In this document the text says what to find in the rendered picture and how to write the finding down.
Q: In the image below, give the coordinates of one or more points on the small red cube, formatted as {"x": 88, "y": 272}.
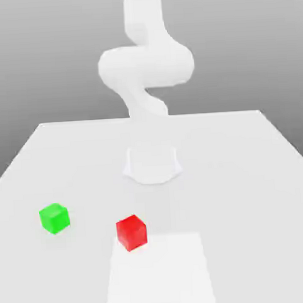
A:
{"x": 131, "y": 233}

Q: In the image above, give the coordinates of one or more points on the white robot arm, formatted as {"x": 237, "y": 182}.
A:
{"x": 146, "y": 66}

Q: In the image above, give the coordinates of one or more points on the small green cube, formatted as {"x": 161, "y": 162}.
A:
{"x": 54, "y": 218}

